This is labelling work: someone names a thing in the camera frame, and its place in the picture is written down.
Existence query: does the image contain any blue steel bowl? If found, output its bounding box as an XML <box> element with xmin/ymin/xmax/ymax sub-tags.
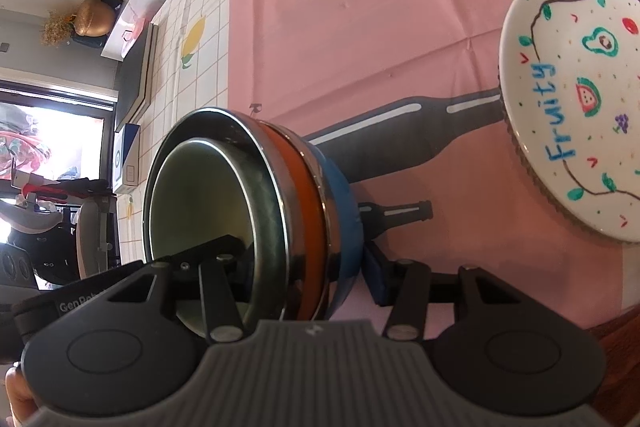
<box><xmin>265</xmin><ymin>124</ymin><xmax>363</xmax><ymax>320</ymax></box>

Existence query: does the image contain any green ceramic bowl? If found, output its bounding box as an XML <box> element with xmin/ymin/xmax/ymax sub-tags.
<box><xmin>145</xmin><ymin>138</ymin><xmax>288</xmax><ymax>331</ymax></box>

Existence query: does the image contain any orange steel bowl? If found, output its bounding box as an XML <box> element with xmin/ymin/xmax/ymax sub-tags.
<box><xmin>142</xmin><ymin>107</ymin><xmax>328</xmax><ymax>321</ymax></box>

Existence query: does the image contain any white fruity ceramic plate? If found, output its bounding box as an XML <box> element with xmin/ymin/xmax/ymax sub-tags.
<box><xmin>498</xmin><ymin>0</ymin><xmax>639</xmax><ymax>242</ymax></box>

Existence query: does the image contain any clear glass patterned plate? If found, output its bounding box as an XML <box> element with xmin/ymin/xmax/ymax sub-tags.
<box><xmin>497</xmin><ymin>76</ymin><xmax>639</xmax><ymax>247</ymax></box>

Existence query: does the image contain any person's left hand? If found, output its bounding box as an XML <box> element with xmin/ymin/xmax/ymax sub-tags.
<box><xmin>4</xmin><ymin>365</ymin><xmax>39</xmax><ymax>427</ymax></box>

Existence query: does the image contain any blue white small box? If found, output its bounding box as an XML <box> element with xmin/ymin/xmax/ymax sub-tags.
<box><xmin>112</xmin><ymin>124</ymin><xmax>141</xmax><ymax>194</ymax></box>

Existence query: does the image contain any black notebook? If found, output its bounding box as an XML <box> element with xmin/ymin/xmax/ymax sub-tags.
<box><xmin>115</xmin><ymin>23</ymin><xmax>158</xmax><ymax>132</ymax></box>

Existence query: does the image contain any checked lemon tablecloth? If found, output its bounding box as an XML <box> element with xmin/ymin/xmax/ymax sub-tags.
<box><xmin>139</xmin><ymin>0</ymin><xmax>639</xmax><ymax>327</ymax></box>

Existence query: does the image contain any golden brown vase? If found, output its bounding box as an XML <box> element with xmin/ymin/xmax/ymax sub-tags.
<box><xmin>73</xmin><ymin>0</ymin><xmax>116</xmax><ymax>38</ymax></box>

